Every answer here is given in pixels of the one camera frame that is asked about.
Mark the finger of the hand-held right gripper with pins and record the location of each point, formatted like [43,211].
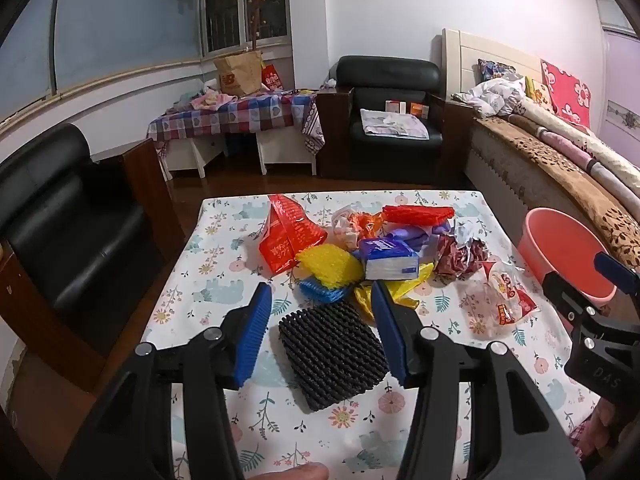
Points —
[615,267]
[565,295]

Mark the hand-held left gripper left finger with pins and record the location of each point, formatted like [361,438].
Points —
[252,335]

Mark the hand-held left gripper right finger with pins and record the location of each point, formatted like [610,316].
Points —
[387,330]

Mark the pink plastic bucket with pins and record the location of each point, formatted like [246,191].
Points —
[540,255]

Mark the yellow plastic bag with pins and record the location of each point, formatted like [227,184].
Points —
[417,280]

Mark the clear snack wrapper red label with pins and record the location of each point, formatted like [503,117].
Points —
[505,305]

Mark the black foam net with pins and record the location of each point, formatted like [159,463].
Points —
[330,355]

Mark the blue white tissue pack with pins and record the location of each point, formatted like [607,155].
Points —
[390,262]

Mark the blue foam net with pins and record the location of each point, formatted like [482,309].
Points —
[320,291]

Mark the yellow foam net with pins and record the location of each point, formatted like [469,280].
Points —
[327,265]

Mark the purple plastic bag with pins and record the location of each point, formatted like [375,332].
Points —
[407,235]

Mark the dark red wrapper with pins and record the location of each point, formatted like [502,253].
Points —
[455,260]

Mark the red foil packet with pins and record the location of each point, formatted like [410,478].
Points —
[290,240]

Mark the orange white plastic bag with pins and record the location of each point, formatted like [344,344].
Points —
[357,227]

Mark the red foam net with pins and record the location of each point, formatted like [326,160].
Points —
[417,214]

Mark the person's left hand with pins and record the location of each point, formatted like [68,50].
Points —
[295,472]

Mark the floral tablecloth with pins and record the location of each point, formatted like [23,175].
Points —
[210,270]

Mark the rolled pink cream quilt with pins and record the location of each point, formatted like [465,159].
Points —
[590,150]

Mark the bed with blankets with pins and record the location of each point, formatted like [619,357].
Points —
[545,165]

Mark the pink floral pillow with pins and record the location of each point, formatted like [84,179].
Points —
[567,92]

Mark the lilac wardrobe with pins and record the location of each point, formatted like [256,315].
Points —
[622,85]

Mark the white cabinet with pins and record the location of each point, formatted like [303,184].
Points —
[192,157]
[287,150]

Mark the yellow floral pillow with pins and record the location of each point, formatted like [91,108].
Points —
[540,94]

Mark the pale printed cushion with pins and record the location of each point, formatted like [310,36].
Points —
[395,124]

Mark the white crumpled quilt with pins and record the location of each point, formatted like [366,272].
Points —
[492,97]

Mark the black leather armchair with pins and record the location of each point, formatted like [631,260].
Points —
[390,77]
[75,220]

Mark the small orange box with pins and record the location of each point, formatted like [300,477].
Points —
[419,110]

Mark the checkered tablecloth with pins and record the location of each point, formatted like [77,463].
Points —
[240,112]

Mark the small white box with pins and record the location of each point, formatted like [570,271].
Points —
[395,106]

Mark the dark printed pillow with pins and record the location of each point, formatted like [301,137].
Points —
[492,69]

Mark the pink cloth pile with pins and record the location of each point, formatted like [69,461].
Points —
[212,99]

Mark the white bed headboard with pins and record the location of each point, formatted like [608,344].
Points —
[480,50]

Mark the red gift bag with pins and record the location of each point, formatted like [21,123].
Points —
[272,77]

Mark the brown paper bag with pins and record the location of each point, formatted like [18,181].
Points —
[240,72]

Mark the wooden coat rack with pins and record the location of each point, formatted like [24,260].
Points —
[257,20]

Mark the barred window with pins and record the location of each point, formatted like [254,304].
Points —
[225,15]

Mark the large blue window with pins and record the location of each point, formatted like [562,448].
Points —
[115,20]

